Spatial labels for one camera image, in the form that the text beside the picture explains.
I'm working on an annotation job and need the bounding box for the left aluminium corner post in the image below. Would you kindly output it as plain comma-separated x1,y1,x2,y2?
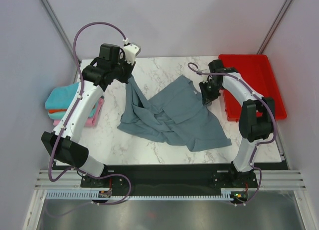
39,0,74,59

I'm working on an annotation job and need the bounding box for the purple cable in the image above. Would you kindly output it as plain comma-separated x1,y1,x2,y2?
187,62,278,206
48,21,132,206

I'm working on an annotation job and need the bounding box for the orange folded t shirt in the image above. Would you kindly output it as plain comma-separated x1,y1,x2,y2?
48,109,67,114

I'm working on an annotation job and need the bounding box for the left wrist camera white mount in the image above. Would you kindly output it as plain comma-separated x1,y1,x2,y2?
123,38,141,65

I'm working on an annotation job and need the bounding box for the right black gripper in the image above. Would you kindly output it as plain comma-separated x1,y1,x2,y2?
199,79,222,105

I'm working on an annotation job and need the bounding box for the red plastic bin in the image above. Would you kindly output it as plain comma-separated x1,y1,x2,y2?
219,54,287,120

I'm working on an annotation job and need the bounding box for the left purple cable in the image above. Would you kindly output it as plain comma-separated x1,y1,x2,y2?
48,21,132,206

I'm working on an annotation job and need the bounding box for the grey-blue t shirt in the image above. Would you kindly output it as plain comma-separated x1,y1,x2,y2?
118,75,232,152

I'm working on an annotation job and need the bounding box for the aluminium rail frame front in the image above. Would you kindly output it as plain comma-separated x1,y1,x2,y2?
23,164,319,230

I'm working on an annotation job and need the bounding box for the pink folded t shirt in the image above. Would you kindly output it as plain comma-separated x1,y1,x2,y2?
53,98,104,127

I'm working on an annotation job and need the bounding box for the left white cable duct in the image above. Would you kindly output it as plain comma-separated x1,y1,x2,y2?
46,190,112,200

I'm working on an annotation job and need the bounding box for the aluminium corner post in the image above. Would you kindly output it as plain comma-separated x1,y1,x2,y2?
39,0,74,59
256,0,294,55

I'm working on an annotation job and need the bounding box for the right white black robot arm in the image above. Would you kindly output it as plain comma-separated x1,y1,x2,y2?
198,59,277,187

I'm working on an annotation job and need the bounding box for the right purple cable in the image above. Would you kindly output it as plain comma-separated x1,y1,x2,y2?
187,62,278,206

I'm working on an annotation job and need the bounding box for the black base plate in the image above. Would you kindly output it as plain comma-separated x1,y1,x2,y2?
80,164,258,197

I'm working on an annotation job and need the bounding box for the right aluminium corner post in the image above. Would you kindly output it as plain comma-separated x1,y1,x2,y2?
256,0,294,55

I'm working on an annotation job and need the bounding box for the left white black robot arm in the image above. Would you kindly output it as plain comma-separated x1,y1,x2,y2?
41,43,141,187

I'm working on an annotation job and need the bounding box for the right white cable duct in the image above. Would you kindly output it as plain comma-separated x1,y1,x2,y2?
221,189,247,199

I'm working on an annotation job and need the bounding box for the teal folded t shirt top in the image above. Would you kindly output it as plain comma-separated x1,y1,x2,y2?
45,83,79,110

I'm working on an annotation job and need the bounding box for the white cable duct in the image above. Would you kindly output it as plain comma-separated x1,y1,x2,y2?
46,190,112,200
221,189,247,199

